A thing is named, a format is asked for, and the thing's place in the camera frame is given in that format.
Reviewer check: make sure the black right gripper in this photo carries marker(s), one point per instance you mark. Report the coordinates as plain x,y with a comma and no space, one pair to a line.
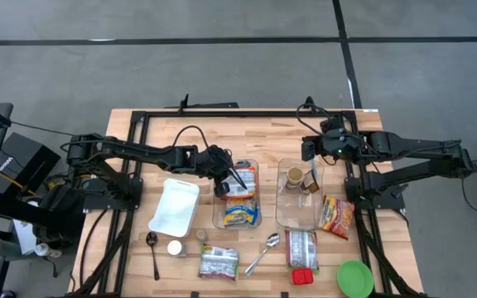
333,142

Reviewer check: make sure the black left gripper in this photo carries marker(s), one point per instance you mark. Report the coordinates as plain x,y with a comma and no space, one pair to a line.
213,161

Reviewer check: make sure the orange white snack packet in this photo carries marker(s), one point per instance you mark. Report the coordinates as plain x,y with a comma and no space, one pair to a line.
249,184

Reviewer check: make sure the jar with tan lid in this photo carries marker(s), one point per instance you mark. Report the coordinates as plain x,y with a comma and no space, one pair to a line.
294,174

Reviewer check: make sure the yellow blue noodle packet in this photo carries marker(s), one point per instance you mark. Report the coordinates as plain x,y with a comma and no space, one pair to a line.
240,213

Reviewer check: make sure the red square lid container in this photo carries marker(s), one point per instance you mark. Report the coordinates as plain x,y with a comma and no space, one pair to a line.
302,276

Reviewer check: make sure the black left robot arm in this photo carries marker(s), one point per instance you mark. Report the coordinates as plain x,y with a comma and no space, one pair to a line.
131,147

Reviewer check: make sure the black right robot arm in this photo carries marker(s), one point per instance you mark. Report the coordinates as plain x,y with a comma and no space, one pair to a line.
408,145

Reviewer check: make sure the clear plastic bin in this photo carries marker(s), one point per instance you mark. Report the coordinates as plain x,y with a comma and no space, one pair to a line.
292,215
218,215

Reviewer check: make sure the small brown lid jar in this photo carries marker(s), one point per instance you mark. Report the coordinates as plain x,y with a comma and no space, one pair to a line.
200,235

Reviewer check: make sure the white rectangular tray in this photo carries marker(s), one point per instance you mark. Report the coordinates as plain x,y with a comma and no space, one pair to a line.
174,209

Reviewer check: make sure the yellow red noodle packet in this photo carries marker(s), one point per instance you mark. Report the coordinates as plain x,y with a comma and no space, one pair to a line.
338,215

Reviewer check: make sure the shiny silver spoon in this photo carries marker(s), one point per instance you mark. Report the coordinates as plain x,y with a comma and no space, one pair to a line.
272,240

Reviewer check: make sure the green white purple packet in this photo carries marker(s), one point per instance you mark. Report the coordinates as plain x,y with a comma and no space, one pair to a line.
218,262

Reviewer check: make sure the white lid jar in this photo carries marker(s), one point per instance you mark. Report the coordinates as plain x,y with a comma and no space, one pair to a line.
174,247

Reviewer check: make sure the dark metal spoon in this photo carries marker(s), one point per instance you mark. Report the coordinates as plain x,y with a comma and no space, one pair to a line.
152,238

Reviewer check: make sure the red green white packet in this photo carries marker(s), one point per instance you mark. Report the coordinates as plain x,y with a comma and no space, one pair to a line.
302,248

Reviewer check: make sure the black bulky equipment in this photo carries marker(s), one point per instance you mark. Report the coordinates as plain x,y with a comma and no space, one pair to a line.
62,227

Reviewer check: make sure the white paper sheet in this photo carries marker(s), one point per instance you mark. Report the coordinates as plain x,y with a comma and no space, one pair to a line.
25,236

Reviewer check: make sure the black cardboard box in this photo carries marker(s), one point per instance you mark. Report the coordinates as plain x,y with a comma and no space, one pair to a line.
19,159

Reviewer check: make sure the olive fabric bundle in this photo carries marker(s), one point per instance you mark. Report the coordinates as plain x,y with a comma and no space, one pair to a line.
6,247

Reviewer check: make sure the black frame clamp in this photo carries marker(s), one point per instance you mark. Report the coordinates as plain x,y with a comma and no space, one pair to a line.
309,101

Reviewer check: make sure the black camera bracket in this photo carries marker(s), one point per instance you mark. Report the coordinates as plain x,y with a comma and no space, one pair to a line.
184,103

